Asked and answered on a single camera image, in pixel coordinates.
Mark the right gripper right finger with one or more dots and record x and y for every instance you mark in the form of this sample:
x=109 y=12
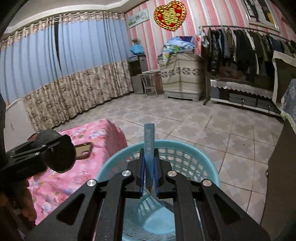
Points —
x=202 y=211

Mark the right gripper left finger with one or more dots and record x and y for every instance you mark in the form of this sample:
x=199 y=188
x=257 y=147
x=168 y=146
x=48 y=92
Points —
x=96 y=210

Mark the black ribbed paper cup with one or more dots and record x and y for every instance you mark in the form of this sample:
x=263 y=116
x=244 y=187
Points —
x=59 y=154

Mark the pink floral table cloth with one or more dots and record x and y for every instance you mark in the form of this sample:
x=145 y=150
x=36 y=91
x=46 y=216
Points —
x=50 y=189

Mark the phone in brown case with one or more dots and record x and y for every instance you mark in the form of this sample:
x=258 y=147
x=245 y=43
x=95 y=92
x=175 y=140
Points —
x=83 y=151

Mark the blue floral curtain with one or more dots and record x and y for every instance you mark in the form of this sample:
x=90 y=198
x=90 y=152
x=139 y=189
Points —
x=61 y=68

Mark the blue patterned covered furniture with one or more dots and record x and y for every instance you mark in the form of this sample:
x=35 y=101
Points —
x=288 y=104

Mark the low black tv cabinet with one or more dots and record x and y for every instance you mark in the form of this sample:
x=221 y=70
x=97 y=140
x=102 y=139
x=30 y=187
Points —
x=243 y=95

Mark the small metal stool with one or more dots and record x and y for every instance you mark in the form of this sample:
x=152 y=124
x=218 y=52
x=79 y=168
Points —
x=152 y=82

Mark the cloth-covered cabinet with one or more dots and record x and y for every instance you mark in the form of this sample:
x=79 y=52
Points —
x=182 y=76

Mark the grey water dispenser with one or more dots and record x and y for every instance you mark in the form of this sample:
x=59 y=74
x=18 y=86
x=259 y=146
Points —
x=137 y=65

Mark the clothes rack with garments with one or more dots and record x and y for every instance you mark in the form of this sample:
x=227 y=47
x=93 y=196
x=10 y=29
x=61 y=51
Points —
x=239 y=54

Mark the cream covered television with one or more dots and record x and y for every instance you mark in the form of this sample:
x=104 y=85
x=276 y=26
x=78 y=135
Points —
x=284 y=72

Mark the blue covered potted plant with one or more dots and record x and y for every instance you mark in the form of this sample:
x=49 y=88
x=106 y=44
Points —
x=136 y=48

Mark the pile of folded bedding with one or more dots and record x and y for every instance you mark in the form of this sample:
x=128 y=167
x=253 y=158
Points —
x=175 y=45

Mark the framed silhouette picture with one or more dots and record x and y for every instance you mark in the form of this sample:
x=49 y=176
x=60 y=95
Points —
x=259 y=14

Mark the red gold heart decoration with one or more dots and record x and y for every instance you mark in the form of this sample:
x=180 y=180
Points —
x=170 y=16

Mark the landscape wall poster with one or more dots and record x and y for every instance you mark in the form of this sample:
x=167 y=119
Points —
x=138 y=18

